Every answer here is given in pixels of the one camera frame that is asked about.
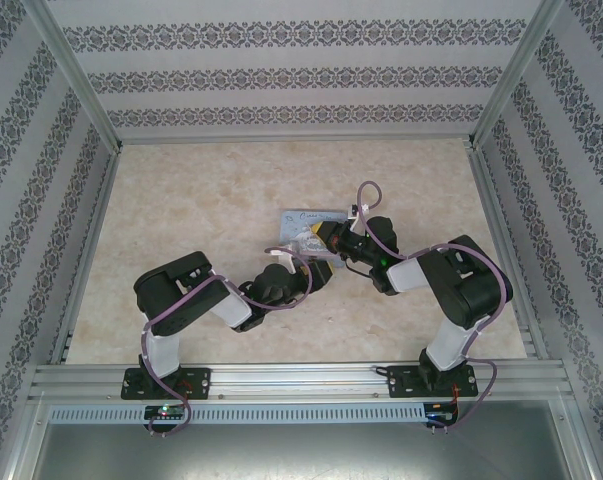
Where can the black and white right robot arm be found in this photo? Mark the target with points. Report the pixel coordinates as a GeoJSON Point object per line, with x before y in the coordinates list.
{"type": "Point", "coordinates": [461, 285]}

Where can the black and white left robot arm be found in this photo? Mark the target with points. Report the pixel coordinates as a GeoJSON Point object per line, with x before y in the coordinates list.
{"type": "Point", "coordinates": [181, 290]}

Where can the left adapter circuit board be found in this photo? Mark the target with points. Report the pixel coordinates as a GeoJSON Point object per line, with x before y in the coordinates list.
{"type": "Point", "coordinates": [165, 412]}

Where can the adapter circuit board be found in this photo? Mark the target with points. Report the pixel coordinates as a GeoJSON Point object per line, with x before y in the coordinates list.
{"type": "Point", "coordinates": [441, 414]}
{"type": "Point", "coordinates": [165, 412]}

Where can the grey sheet metal panel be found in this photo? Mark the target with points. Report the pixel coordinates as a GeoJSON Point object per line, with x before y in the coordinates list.
{"type": "Point", "coordinates": [301, 452]}

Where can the right adapter circuit board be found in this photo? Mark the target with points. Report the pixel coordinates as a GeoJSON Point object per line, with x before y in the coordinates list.
{"type": "Point", "coordinates": [441, 414]}

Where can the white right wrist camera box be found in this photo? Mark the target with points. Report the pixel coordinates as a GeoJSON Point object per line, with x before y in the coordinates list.
{"type": "Point", "coordinates": [355, 211]}

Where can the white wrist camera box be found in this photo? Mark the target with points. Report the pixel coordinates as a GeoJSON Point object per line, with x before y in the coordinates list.
{"type": "Point", "coordinates": [355, 211]}
{"type": "Point", "coordinates": [283, 253]}

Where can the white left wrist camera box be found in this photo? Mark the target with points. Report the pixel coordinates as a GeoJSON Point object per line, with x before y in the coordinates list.
{"type": "Point", "coordinates": [283, 253]}

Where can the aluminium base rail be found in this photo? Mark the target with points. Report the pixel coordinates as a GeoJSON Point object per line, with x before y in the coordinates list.
{"type": "Point", "coordinates": [291, 380]}

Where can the aluminium side rail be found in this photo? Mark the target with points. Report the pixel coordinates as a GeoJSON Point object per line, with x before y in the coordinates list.
{"type": "Point", "coordinates": [496, 215]}
{"type": "Point", "coordinates": [88, 240]}

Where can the aluminium frame post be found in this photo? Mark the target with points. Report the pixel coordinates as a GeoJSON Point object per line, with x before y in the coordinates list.
{"type": "Point", "coordinates": [76, 75]}
{"type": "Point", "coordinates": [516, 75]}

